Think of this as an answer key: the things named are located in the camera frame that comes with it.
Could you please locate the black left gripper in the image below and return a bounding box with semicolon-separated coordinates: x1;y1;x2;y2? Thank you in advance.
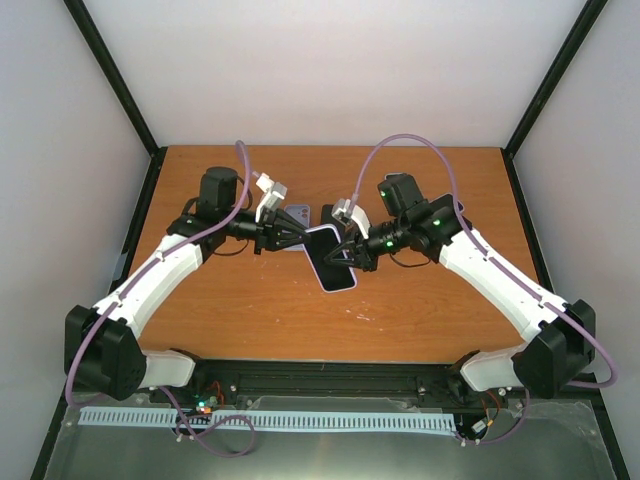
223;207;313;255

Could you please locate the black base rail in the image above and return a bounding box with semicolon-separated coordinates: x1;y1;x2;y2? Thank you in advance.
64;357;599;416

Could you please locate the metal base plate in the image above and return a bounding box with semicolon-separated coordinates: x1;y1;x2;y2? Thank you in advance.
33;391;628;479

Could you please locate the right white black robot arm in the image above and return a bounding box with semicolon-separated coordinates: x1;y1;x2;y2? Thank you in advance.
324;174;596;399

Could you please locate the black frame post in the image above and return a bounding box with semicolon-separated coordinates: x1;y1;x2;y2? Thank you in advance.
29;0;169;480
505;1;639;478

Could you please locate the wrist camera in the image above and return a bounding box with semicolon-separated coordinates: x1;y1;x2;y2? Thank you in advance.
255;172;288;223
331;198;371;239

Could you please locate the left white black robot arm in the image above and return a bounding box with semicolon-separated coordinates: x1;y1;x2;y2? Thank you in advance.
64;167;310;403

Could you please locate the black frame post left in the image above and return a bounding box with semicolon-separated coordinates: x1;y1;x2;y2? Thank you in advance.
29;0;169;480

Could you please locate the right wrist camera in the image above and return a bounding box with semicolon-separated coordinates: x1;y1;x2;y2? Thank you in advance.
331;198;371;239

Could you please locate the black smartphone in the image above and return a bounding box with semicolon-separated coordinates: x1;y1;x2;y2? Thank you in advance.
320;204;345;236

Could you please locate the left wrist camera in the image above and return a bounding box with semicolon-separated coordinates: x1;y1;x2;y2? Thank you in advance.
255;172;288;223

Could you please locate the black frame post right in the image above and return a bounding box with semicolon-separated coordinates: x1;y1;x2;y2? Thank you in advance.
505;1;639;478

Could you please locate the lavender phone case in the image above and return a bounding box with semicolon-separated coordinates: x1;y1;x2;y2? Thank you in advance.
283;203;312;252

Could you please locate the light blue cable duct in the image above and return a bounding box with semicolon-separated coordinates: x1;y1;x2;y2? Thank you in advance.
78;406;456;436

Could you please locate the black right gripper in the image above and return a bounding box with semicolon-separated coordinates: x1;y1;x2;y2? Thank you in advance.
324;216;406;272

